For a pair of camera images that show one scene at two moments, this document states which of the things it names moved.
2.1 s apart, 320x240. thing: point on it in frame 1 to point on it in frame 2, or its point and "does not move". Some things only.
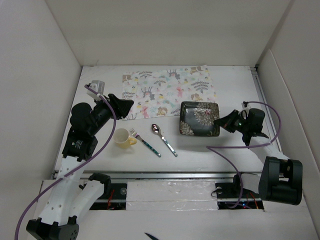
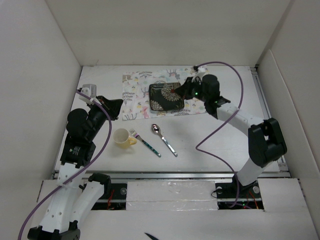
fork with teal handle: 136,135 does not move
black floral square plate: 196,118 to 162,97
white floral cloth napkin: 160,92 does not move
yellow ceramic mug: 121,137 does not move
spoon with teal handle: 156,129 does not move
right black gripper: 226,123 to 184,89
